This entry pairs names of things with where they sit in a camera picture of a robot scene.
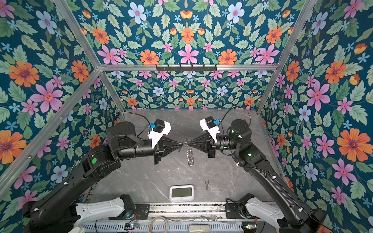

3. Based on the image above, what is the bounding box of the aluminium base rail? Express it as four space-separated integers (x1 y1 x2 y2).
75 201 286 222

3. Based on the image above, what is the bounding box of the steel key holder plate with rings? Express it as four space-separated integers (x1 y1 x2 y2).
184 141 194 167

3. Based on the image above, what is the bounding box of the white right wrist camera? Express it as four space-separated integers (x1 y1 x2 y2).
200 116 220 143

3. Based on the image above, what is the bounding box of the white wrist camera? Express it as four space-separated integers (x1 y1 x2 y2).
148 119 171 149
200 116 220 143

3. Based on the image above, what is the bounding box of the aluminium frame post back left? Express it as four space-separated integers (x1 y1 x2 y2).
54 1 125 111

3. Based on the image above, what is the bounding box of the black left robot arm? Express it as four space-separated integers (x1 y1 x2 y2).
22 119 183 233

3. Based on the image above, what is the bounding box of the coiled white cable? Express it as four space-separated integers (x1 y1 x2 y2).
148 216 169 233

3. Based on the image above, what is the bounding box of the aluminium frame post back right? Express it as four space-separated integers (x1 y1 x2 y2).
256 0 317 115

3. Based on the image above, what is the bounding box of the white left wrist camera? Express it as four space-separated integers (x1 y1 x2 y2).
148 119 171 149

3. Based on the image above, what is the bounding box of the aluminium frame post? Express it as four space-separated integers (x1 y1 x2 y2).
256 0 317 115
54 1 125 111

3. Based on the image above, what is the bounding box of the black hook rail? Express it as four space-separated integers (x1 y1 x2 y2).
155 65 218 72

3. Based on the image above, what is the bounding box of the white digital timer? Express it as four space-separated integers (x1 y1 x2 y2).
169 185 195 203

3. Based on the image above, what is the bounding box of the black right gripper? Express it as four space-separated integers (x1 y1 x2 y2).
189 133 242 160

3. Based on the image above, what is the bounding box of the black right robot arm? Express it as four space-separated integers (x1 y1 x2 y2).
188 116 326 233

